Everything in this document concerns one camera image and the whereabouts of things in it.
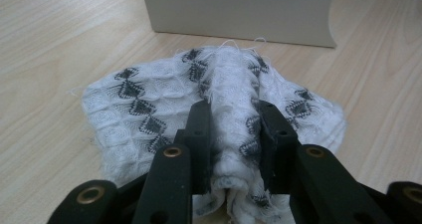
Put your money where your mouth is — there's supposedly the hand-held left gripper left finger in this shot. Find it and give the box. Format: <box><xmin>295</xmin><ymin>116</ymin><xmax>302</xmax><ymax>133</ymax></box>
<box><xmin>173</xmin><ymin>99</ymin><xmax>213</xmax><ymax>196</ymax></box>

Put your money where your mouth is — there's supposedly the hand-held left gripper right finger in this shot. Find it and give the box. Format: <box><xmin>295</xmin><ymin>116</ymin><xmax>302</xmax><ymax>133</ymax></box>
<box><xmin>257</xmin><ymin>100</ymin><xmax>302</xmax><ymax>195</ymax></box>

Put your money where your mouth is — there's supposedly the white towel with black pattern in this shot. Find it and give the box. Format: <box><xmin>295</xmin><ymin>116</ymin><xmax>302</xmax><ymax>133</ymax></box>
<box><xmin>69</xmin><ymin>38</ymin><xmax>347</xmax><ymax>224</ymax></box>

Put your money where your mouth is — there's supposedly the grey metal expandable rack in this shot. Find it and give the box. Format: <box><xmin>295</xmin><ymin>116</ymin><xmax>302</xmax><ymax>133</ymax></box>
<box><xmin>140</xmin><ymin>0</ymin><xmax>337</xmax><ymax>49</ymax></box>

